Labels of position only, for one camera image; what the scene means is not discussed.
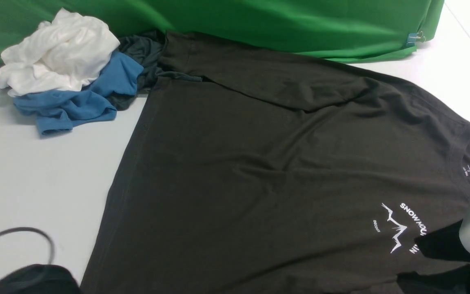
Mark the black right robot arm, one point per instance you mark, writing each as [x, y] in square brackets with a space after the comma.
[441, 245]

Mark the green backdrop cloth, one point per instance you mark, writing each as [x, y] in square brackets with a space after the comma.
[350, 31]

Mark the dark teal crumpled garment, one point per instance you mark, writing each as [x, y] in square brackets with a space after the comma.
[141, 57]

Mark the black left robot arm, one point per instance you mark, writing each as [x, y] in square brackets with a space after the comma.
[40, 279]

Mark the white crumpled garment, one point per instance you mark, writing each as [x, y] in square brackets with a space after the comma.
[66, 54]

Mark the blue crumpled garment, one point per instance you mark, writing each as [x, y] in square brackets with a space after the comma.
[61, 111]

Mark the blue binder clip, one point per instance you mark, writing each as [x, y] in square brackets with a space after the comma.
[414, 38]

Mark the dark gray long-sleeve top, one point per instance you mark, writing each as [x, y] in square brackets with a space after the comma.
[278, 174]

